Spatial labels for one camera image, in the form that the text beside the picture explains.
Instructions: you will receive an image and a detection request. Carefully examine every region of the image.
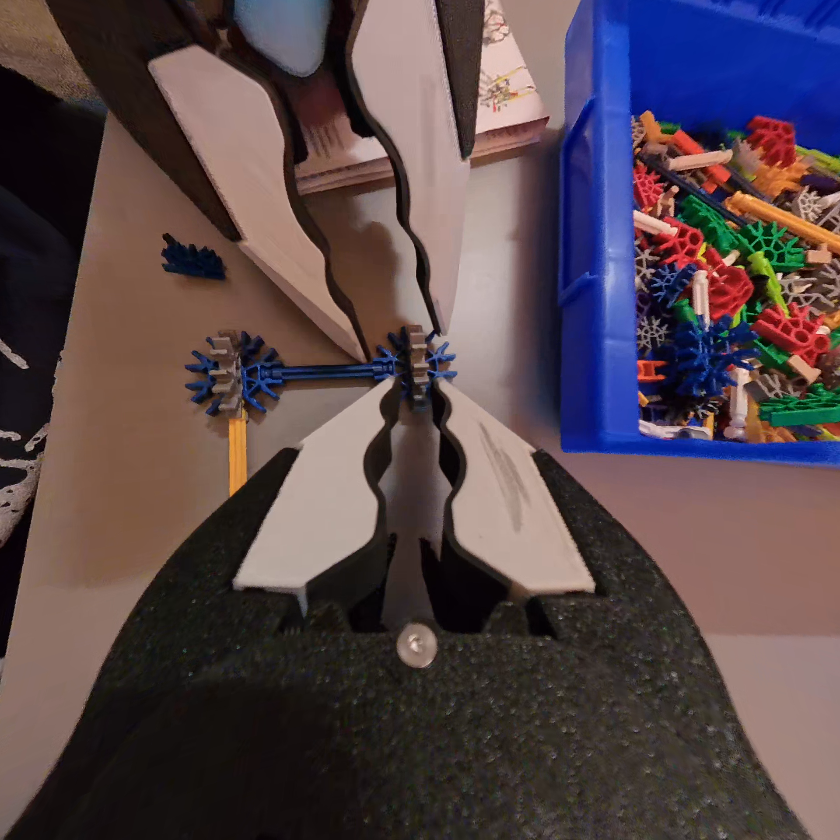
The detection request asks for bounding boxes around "pile of colourful construction pieces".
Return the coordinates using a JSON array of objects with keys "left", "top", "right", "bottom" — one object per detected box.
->
[{"left": 631, "top": 112, "right": 840, "bottom": 443}]

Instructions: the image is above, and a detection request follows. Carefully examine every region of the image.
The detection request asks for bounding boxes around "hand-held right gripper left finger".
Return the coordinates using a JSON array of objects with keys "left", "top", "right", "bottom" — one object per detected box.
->
[{"left": 232, "top": 377, "right": 399, "bottom": 618}]

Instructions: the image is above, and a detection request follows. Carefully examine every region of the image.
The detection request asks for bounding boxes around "blue double snowflake connector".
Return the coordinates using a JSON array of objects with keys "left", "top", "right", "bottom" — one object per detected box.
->
[{"left": 373, "top": 326, "right": 459, "bottom": 412}]

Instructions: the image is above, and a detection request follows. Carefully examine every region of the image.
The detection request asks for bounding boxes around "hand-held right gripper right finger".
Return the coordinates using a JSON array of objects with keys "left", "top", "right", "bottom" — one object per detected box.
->
[{"left": 433, "top": 379, "right": 597, "bottom": 621}]

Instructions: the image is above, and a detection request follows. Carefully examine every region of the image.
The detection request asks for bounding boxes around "grey snowflake connector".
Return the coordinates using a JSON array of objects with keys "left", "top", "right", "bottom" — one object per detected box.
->
[
  {"left": 402, "top": 323, "right": 432, "bottom": 412},
  {"left": 209, "top": 330, "right": 245, "bottom": 413}
]

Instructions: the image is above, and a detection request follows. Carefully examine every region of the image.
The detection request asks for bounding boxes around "yellow plastic rod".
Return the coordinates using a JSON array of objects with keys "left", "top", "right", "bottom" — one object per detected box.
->
[{"left": 227, "top": 410, "right": 249, "bottom": 498}]

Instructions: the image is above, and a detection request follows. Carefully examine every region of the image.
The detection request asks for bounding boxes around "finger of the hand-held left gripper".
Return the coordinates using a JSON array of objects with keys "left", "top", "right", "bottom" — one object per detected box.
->
[
  {"left": 148, "top": 45, "right": 371, "bottom": 363},
  {"left": 348, "top": 0, "right": 472, "bottom": 334}
]

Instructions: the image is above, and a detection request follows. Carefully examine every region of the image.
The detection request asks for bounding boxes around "blue plastic bin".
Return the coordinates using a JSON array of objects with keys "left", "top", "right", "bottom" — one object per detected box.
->
[{"left": 558, "top": 0, "right": 840, "bottom": 468}]

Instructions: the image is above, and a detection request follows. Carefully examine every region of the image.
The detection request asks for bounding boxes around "blue connector with black peg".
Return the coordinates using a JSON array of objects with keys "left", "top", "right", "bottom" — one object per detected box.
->
[{"left": 161, "top": 233, "right": 228, "bottom": 282}]

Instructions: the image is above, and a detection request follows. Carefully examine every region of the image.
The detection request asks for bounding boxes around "toy instruction booklet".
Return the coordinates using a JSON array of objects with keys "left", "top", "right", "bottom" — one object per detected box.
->
[{"left": 294, "top": 0, "right": 551, "bottom": 195}]

